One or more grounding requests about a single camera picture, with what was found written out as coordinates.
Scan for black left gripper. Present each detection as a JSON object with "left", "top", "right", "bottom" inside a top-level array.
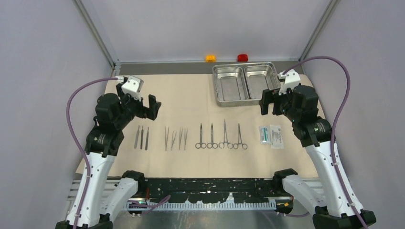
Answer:
[{"left": 115, "top": 83, "right": 160, "bottom": 129}]

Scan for steel scalpel handle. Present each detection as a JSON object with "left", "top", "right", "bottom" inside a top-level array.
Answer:
[
  {"left": 145, "top": 127, "right": 149, "bottom": 150},
  {"left": 134, "top": 125, "right": 140, "bottom": 149},
  {"left": 140, "top": 126, "right": 144, "bottom": 149}
]

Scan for steel forceps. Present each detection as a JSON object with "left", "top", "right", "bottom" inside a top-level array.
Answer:
[{"left": 164, "top": 126, "right": 170, "bottom": 151}]

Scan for steel mesh instrument tray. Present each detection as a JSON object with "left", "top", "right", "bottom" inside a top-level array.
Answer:
[{"left": 213, "top": 62, "right": 281, "bottom": 107}]

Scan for steel hemostat clamp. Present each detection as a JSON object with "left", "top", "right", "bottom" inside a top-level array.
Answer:
[{"left": 233, "top": 123, "right": 248, "bottom": 150}]

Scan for cream cloth wrap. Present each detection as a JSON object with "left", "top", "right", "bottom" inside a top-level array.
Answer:
[{"left": 109, "top": 74, "right": 318, "bottom": 178}]

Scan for curved steel scissors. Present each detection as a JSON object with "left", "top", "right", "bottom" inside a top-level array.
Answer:
[{"left": 195, "top": 123, "right": 207, "bottom": 149}]

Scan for long steel needle holder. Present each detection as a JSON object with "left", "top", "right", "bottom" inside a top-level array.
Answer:
[{"left": 218, "top": 119, "right": 234, "bottom": 149}]

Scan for straight steel scissors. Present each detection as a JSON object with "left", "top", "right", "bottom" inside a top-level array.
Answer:
[{"left": 207, "top": 124, "right": 218, "bottom": 149}]

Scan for green white sterile packet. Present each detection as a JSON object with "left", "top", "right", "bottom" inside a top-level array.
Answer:
[{"left": 259, "top": 125, "right": 271, "bottom": 145}]

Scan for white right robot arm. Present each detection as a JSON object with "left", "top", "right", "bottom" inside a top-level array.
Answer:
[{"left": 259, "top": 84, "right": 376, "bottom": 229}]

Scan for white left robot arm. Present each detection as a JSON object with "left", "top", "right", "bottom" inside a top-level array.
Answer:
[{"left": 55, "top": 79, "right": 161, "bottom": 229}]

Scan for red block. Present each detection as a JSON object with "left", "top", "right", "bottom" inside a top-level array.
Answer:
[{"left": 237, "top": 54, "right": 248, "bottom": 62}]

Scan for yellow block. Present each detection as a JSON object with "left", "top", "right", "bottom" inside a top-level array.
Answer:
[{"left": 205, "top": 55, "right": 216, "bottom": 62}]

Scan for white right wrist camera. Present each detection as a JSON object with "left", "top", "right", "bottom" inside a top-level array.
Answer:
[{"left": 278, "top": 69, "right": 301, "bottom": 95}]

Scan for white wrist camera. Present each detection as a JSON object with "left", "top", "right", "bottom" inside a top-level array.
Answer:
[
  {"left": 116, "top": 75, "right": 144, "bottom": 101},
  {"left": 278, "top": 69, "right": 301, "bottom": 95}
]

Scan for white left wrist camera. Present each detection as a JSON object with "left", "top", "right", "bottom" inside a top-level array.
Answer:
[{"left": 116, "top": 75, "right": 144, "bottom": 101}]

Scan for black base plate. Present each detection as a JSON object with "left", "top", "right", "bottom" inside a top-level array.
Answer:
[{"left": 133, "top": 178, "right": 292, "bottom": 204}]

